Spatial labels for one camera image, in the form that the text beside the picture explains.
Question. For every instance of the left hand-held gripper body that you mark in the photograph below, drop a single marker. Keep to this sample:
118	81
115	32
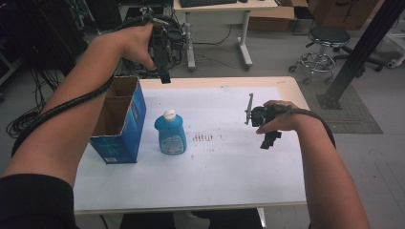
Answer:
163	38

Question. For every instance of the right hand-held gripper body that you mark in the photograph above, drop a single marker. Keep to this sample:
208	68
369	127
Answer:
259	116

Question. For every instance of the person's right hand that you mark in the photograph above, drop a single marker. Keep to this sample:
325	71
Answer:
281	119

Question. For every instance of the person's left hand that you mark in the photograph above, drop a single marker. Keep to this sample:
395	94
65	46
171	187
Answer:
135	46

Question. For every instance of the white table mat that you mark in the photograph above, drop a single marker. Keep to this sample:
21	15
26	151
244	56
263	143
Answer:
223	171

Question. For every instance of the black keyboard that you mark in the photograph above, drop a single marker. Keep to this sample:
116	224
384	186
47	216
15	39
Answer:
207	2

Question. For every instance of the blue bottle with white cap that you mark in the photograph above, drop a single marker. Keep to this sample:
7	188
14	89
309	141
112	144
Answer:
171	135

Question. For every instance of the white desk with metal legs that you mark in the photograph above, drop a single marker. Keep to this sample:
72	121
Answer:
223	14

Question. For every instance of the blue open cardboard box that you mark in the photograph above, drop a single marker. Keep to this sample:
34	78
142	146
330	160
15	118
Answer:
122	125

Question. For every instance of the grey floor mat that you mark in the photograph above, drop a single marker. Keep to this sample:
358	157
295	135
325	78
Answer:
353	117

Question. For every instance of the black round stool on castors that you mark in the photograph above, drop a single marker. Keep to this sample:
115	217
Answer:
324	47

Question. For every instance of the brown cardboard box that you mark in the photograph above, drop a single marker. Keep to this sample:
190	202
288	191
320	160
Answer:
273	17

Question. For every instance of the black office chair base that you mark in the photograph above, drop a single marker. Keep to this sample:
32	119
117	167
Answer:
363	58

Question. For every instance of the large brown cardboard carton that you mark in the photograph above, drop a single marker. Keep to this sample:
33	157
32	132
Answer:
344	12

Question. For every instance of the person's black sleeve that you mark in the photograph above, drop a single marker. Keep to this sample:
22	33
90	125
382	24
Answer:
35	203

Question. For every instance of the black metal post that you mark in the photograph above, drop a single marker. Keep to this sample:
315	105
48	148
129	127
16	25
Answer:
363	51

